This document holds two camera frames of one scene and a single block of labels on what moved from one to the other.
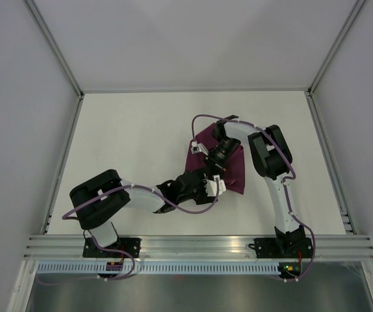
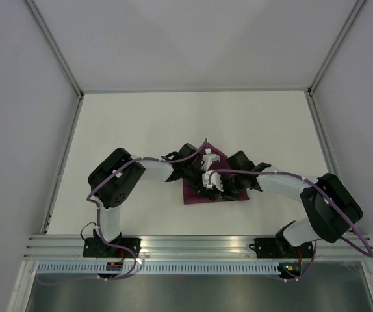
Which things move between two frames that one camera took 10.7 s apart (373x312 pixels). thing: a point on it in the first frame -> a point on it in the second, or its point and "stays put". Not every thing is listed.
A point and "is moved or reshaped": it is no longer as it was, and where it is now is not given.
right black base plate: x=282 y=247 stays put
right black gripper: x=212 y=160 -> x=225 y=193
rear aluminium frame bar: x=195 y=90 stays put
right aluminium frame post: x=342 y=35 stays put
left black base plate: x=132 y=245 stays put
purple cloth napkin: x=203 y=142 is moved or reshaped
